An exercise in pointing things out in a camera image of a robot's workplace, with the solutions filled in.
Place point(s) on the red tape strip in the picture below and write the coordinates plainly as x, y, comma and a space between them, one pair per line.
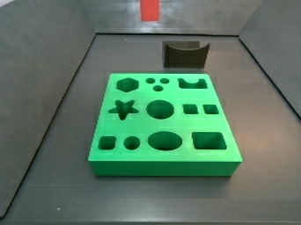
151, 10

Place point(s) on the dark grey curved block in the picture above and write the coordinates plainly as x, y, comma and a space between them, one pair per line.
184, 54

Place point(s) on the green shape-sorter block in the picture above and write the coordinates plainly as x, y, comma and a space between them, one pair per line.
163, 128

